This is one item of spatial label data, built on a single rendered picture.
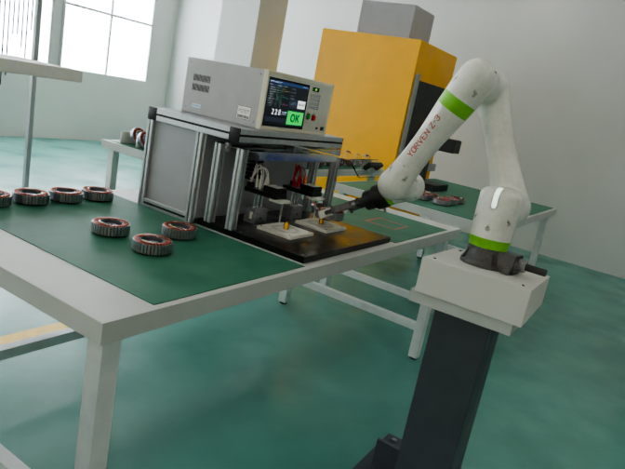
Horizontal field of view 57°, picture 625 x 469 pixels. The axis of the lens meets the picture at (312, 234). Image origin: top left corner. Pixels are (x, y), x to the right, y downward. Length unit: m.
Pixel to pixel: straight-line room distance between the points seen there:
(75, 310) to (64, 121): 7.95
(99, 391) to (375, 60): 4.92
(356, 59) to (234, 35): 1.27
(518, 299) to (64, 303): 1.17
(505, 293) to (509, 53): 5.80
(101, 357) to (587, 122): 6.33
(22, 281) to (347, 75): 4.90
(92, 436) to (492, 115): 1.50
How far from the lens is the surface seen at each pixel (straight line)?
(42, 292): 1.39
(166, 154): 2.18
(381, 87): 5.80
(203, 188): 2.08
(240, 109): 2.11
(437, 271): 1.77
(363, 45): 5.97
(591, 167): 7.07
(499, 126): 2.02
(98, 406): 1.39
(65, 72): 1.85
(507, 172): 2.00
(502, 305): 1.73
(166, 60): 10.23
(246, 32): 6.17
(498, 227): 1.83
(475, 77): 1.88
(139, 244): 1.67
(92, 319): 1.26
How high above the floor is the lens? 1.26
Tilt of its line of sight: 13 degrees down
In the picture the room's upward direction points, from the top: 11 degrees clockwise
